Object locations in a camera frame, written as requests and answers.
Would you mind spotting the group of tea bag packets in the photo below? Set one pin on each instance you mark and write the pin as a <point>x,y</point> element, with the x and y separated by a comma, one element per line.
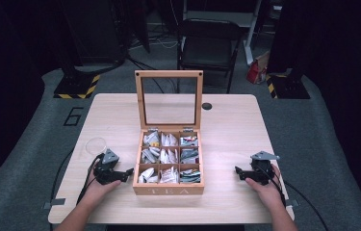
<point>168,157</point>

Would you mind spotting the person's right hand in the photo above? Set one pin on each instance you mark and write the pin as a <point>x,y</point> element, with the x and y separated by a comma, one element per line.
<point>266,192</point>

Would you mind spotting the red paper bag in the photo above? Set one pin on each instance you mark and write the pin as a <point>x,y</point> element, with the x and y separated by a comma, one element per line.
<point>256,72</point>

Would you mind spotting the grey tape strip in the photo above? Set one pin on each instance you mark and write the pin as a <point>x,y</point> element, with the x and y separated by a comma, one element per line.
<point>54,203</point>
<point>292,203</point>

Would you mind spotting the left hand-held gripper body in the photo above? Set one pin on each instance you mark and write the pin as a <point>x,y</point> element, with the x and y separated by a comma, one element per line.
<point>108,163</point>

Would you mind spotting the person's left hand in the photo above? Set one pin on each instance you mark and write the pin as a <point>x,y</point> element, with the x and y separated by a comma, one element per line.
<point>99,190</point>

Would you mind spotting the black round table grommet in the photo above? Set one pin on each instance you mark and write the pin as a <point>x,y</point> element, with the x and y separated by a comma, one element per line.
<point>207,106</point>

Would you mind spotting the striped black stand base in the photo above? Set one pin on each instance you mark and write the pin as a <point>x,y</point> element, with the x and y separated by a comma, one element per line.
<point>287,86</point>
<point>77,86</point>

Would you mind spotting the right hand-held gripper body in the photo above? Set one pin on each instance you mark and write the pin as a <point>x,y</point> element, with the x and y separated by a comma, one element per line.
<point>261,166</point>

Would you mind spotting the black folding chair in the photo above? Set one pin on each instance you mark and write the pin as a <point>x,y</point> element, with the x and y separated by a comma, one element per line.
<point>208,48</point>

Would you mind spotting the wooden tea box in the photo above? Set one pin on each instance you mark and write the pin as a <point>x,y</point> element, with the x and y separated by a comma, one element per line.
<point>168,128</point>

